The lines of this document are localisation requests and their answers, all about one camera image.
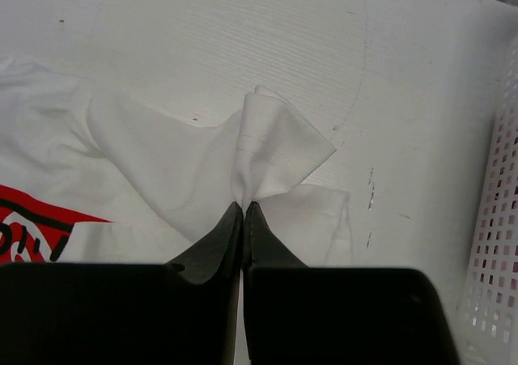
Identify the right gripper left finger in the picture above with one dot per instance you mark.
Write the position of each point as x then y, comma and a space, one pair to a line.
217, 255

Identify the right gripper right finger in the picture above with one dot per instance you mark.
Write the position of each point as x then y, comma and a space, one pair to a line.
262, 248

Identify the white Coca-Cola print t-shirt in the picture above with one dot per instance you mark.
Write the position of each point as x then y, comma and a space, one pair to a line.
88, 175

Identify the white plastic basket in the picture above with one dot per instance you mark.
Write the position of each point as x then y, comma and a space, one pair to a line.
485, 346

